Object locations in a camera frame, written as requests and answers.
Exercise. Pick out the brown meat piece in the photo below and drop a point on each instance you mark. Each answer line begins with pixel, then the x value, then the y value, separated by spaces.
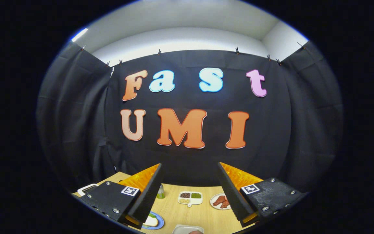
pixel 226 204
pixel 218 200

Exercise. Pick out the white toaster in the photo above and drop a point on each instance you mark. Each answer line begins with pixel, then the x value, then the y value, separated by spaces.
pixel 83 189

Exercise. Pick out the empty white rectangular dish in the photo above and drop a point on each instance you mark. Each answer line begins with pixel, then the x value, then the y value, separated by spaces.
pixel 182 230

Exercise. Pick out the browned toast slice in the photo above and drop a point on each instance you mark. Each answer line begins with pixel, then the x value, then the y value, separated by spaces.
pixel 151 222

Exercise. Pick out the ceiling strip light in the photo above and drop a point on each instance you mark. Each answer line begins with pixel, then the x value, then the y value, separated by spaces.
pixel 79 34

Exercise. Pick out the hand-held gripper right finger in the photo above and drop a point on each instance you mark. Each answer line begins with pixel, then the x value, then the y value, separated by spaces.
pixel 232 195

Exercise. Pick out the row of backdrop clips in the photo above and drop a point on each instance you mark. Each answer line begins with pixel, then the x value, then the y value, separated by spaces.
pixel 237 50

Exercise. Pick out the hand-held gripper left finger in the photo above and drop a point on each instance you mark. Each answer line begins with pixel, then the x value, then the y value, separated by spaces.
pixel 148 195

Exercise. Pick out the silver bottle with green label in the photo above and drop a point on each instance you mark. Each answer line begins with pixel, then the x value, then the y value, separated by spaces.
pixel 160 194

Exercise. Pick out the white oval meat plate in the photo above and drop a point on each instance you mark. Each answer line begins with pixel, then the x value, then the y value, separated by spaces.
pixel 213 205

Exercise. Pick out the blue round plate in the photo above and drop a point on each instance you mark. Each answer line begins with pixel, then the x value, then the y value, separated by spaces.
pixel 161 222

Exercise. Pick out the white divided dish with beans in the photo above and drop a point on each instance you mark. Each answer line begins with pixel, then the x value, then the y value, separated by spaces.
pixel 190 200

